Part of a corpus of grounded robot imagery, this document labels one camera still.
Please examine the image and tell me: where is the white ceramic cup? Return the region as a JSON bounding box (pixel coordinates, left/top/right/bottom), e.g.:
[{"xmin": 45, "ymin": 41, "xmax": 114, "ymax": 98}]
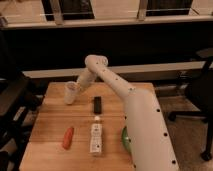
[{"xmin": 64, "ymin": 81, "xmax": 80, "ymax": 105}]

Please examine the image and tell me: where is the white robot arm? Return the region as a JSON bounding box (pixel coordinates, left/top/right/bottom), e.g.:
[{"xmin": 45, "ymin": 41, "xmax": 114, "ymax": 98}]
[{"xmin": 77, "ymin": 55, "xmax": 180, "ymax": 171}]

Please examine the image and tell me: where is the green ceramic bowl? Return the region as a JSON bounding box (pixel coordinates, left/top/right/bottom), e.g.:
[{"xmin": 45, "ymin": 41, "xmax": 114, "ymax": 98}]
[{"xmin": 121, "ymin": 126, "xmax": 131, "ymax": 154}]

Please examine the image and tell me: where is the black rectangular block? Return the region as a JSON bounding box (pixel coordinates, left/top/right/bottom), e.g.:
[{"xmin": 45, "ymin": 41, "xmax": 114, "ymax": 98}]
[{"xmin": 94, "ymin": 96, "xmax": 102, "ymax": 114}]

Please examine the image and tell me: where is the orange carrot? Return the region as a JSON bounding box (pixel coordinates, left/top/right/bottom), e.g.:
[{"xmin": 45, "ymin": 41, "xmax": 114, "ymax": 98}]
[{"xmin": 62, "ymin": 127, "xmax": 74, "ymax": 150}]

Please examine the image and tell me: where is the black chair at left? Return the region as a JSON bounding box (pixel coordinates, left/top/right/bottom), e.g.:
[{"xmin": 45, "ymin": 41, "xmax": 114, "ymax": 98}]
[{"xmin": 0, "ymin": 31, "xmax": 42, "ymax": 171}]

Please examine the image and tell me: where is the black office chair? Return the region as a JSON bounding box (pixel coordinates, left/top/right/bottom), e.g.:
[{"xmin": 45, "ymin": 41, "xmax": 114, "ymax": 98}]
[{"xmin": 168, "ymin": 47, "xmax": 213, "ymax": 161}]

